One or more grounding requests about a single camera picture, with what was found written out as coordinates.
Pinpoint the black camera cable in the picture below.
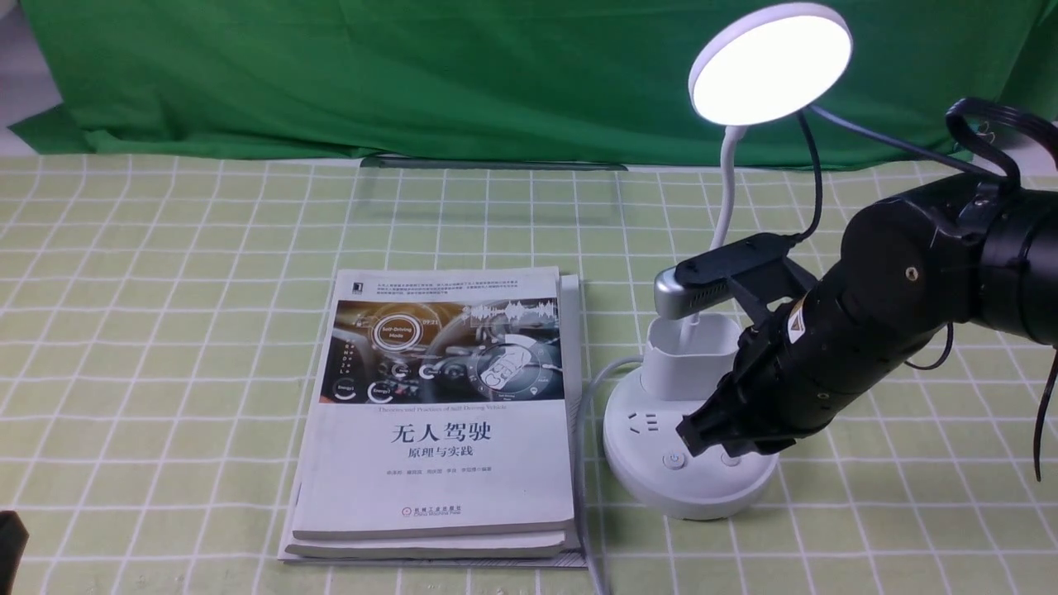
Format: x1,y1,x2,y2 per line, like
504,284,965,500
785,112,824,245

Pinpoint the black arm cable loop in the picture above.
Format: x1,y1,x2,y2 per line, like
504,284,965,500
808,97,1058,483

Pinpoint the white desk lamp with socket base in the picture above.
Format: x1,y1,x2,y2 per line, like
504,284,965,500
602,1,853,520

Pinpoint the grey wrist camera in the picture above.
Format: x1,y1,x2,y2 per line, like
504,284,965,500
653,232,817,325

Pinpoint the bottom book in stack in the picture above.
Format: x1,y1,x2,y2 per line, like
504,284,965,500
278,278,589,569

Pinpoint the green checkered tablecloth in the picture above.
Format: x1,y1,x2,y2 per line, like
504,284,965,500
1,157,1057,594

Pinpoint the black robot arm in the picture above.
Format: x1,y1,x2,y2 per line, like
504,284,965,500
674,174,1057,456

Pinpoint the self-driving textbook top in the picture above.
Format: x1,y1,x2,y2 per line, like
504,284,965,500
292,267,574,541

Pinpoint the white lamp power cable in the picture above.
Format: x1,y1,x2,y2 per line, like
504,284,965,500
573,356,646,595

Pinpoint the black object at left edge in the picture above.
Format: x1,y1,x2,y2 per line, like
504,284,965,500
0,511,29,594

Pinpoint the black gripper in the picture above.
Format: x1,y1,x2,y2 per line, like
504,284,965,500
676,281,894,457

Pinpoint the green backdrop cloth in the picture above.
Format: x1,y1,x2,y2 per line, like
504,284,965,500
11,1,1056,166

